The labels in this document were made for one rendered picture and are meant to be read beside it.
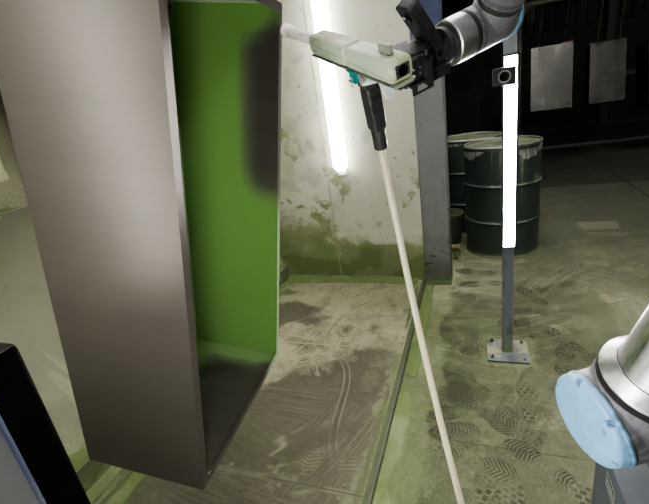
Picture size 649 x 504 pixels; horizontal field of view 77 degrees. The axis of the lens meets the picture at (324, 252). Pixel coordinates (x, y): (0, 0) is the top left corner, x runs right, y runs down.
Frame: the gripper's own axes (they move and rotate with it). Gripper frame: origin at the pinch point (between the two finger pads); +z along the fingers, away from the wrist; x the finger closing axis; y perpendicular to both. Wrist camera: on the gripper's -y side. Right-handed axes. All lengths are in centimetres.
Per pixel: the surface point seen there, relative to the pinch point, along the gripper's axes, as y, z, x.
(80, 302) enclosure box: 26, 72, 16
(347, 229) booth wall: 172, -46, 144
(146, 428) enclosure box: 58, 78, 1
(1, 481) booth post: -17, 51, -55
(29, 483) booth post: -16, 51, -54
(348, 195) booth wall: 149, -57, 150
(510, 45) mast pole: 42, -99, 53
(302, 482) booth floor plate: 131, 58, -4
